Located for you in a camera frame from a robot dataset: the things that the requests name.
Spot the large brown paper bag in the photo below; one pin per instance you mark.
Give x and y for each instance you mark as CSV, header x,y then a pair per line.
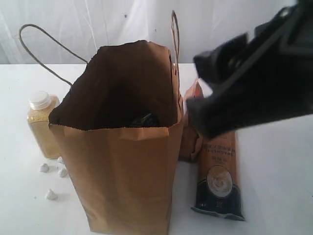
x,y
123,176

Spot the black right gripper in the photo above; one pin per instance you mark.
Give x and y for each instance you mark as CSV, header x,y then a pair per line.
x,y
275,83

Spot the brown pouch with orange label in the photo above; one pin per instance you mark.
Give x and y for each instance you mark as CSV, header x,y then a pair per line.
x,y
191,141

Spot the clear can with brown contents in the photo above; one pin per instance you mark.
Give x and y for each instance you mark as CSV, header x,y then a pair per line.
x,y
145,121

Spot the white backdrop curtain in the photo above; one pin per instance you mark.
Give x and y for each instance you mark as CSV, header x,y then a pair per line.
x,y
76,29

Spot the yellow grain bottle white cap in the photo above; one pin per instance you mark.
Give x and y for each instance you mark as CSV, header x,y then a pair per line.
x,y
41,105

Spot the spaghetti packet with Italian flag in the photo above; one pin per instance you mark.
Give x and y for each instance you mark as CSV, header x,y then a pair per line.
x,y
218,188

